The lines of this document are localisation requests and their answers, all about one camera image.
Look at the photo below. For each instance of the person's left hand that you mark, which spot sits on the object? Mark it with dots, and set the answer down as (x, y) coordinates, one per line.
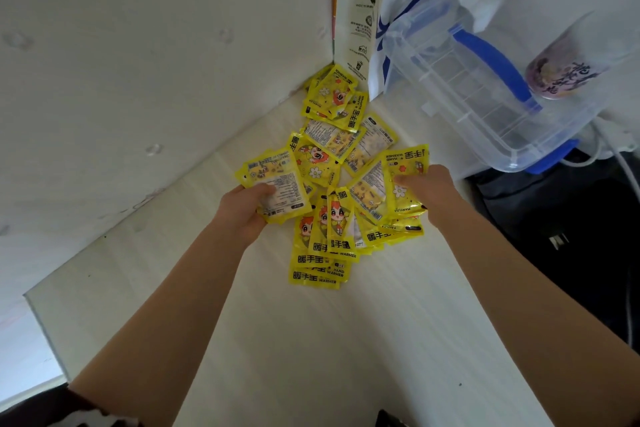
(239, 214)

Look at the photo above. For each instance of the person's right hand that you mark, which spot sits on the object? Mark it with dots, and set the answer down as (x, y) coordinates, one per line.
(434, 190)

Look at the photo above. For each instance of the person's left thumb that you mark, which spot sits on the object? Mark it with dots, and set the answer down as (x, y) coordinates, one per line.
(262, 190)

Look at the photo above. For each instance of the person's right thumb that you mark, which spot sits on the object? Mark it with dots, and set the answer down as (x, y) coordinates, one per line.
(406, 179)

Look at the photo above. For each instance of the yellow flower-print sachet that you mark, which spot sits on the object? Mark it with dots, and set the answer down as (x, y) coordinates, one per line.
(411, 161)

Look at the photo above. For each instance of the yellow sachet white back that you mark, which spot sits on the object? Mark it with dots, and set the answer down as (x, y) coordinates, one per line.
(280, 181)

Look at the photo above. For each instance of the person's right forearm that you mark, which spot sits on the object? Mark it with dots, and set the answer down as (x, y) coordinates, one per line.
(530, 321)

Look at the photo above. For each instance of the person's left forearm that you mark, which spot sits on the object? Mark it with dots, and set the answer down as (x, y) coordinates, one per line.
(170, 321)

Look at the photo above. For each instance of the pile of yellow sachets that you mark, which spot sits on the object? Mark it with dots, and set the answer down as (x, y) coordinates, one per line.
(332, 141)

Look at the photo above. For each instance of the black bag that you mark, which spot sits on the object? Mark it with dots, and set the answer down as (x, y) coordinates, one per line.
(575, 221)

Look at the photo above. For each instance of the person's black white clothing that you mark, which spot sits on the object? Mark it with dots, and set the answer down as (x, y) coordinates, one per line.
(55, 409)

